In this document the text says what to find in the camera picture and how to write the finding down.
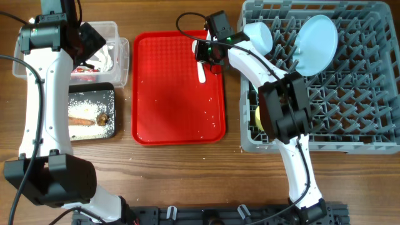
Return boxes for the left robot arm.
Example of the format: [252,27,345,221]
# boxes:
[4,0,135,224]

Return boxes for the light blue plate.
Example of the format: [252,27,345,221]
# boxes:
[292,15,338,77]

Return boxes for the red snack wrapper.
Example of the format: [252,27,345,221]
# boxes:
[72,67,99,74]

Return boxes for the black plastic tray bin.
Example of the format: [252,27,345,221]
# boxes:
[67,82,116,142]

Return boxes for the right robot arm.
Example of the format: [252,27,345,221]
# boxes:
[195,11,327,224]

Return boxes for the red serving tray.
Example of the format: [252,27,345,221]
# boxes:
[131,31,226,146]

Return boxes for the white plastic spoon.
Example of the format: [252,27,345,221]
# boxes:
[192,41,206,84]

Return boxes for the white tissue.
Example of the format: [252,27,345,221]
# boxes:
[86,45,114,72]

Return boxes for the dark brown food scrap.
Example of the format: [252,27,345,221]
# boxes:
[96,113,109,126]

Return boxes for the yellow plastic cup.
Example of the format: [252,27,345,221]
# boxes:
[255,106,264,131]

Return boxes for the brown carrot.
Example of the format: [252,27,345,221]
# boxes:
[68,117,95,126]

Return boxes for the white rice grains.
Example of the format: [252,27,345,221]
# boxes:
[67,89,115,139]

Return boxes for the light blue bowl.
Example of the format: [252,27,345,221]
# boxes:
[243,22,273,56]

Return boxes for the grey dishwasher rack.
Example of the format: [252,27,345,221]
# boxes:
[237,1,399,154]

